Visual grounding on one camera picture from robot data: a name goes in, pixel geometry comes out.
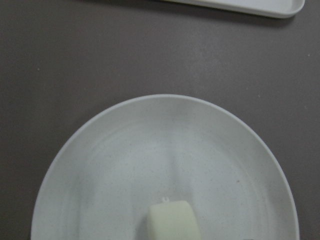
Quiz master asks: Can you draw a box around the cream round plate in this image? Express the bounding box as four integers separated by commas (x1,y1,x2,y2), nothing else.
30,94,300,240

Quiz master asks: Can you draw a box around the white steamed bun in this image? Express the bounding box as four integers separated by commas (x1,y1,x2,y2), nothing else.
146,200,202,240

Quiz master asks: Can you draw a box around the cream rabbit tray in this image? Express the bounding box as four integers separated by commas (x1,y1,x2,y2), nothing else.
172,0,305,19

